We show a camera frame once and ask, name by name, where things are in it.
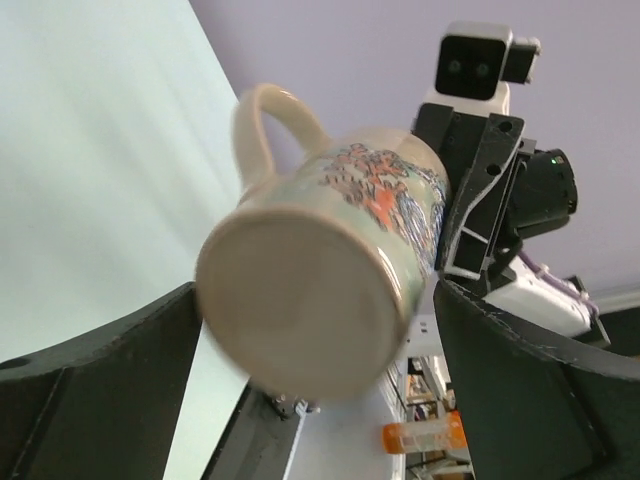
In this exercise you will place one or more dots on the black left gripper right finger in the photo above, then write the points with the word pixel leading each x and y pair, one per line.
pixel 536 404

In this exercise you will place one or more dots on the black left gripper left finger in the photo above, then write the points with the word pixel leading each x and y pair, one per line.
pixel 102 405

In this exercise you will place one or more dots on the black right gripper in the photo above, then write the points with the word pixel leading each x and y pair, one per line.
pixel 503 189

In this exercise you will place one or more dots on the beige patterned ceramic mug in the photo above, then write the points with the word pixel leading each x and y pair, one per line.
pixel 310 285

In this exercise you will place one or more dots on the orange box in background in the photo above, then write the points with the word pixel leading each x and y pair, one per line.
pixel 436 434

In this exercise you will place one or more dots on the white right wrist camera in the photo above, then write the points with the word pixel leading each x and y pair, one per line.
pixel 477 64

